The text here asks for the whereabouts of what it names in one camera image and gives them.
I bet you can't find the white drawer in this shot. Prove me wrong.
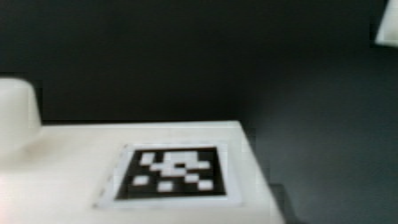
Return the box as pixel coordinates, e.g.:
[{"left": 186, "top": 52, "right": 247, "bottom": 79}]
[{"left": 0, "top": 78, "right": 286, "bottom": 224}]

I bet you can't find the white U-shaped frame wall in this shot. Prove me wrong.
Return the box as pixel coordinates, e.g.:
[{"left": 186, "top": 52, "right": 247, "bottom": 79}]
[{"left": 375, "top": 14, "right": 398, "bottom": 48}]

